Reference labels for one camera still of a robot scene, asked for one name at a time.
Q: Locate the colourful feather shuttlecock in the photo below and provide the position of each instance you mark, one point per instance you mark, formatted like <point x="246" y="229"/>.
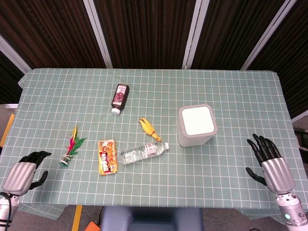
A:
<point x="71" y="149"/>

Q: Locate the dark purple juice bottle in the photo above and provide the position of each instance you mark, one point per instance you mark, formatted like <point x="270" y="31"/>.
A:
<point x="120" y="98"/>

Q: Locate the green checked tablecloth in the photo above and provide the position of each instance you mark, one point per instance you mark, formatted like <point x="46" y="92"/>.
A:
<point x="154" y="137"/>

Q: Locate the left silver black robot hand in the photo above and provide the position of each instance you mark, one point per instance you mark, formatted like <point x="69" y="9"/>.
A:
<point x="20" y="174"/>

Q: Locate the white square container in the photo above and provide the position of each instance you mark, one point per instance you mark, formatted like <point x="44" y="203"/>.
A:
<point x="196" y="125"/>

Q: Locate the clear plastic water bottle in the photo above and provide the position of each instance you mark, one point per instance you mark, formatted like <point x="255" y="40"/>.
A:
<point x="142" y="153"/>

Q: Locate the yellow rubber chicken toy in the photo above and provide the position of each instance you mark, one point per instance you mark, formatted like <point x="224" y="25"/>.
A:
<point x="149" y="130"/>

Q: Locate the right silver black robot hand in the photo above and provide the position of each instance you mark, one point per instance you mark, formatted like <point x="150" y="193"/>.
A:
<point x="274" y="166"/>

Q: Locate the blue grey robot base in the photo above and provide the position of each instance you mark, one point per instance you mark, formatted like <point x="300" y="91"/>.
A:
<point x="151" y="219"/>

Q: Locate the orange snack package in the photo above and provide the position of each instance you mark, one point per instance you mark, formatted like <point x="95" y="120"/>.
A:
<point x="107" y="157"/>

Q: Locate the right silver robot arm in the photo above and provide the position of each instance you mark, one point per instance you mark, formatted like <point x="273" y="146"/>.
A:
<point x="291" y="209"/>

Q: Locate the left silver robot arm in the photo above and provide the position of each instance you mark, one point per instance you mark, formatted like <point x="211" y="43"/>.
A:
<point x="7" y="207"/>

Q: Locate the orange box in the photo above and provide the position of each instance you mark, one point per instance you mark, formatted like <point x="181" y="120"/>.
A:
<point x="92" y="226"/>

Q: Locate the dark slatted folding screen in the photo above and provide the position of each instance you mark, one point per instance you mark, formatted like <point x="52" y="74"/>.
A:
<point x="154" y="33"/>

